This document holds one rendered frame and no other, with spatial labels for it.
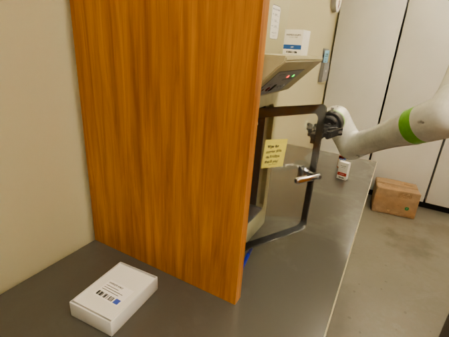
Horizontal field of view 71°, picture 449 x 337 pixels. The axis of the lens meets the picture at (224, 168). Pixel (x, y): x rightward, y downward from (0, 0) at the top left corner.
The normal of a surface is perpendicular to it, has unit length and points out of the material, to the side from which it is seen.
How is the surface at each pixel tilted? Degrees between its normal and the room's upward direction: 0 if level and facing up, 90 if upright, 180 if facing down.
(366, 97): 90
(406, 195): 86
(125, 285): 0
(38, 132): 90
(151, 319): 0
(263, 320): 0
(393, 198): 90
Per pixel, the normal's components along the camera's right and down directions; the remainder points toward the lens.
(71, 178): 0.87, 0.22
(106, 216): -0.48, 0.29
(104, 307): 0.06, -0.93
